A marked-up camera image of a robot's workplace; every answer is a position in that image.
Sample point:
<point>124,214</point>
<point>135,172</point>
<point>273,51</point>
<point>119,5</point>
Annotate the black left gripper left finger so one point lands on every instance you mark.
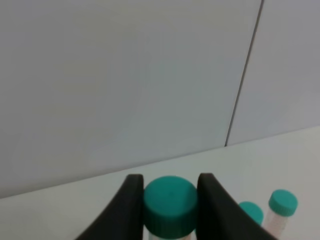
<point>122,218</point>

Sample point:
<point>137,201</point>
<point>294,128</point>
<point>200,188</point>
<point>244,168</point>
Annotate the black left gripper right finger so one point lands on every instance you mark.
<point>220,217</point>

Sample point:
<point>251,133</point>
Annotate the green-capped test tube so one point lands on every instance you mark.
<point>170,208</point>

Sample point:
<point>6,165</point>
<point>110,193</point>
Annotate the rack tube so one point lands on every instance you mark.
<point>282,205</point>
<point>252,210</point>

